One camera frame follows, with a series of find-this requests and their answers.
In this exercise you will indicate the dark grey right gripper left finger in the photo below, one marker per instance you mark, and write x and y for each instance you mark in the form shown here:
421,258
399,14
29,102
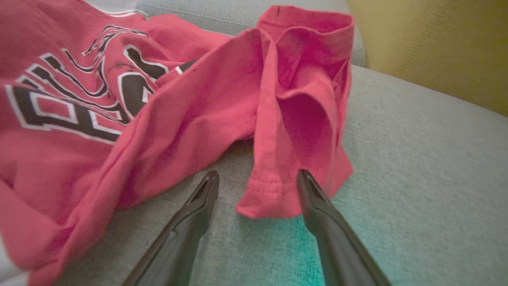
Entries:
178,246

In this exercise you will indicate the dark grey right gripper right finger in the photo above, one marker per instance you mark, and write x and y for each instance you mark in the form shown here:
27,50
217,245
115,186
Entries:
333,246

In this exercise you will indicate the red white-trimmed printed shirt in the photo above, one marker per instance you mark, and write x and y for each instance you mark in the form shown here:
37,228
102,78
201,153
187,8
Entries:
198,111

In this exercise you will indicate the grey fabric sofa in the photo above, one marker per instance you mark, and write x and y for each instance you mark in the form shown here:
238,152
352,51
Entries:
416,198

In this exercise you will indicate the yellow sofa back cushion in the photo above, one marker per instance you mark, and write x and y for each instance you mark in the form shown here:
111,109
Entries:
436,47

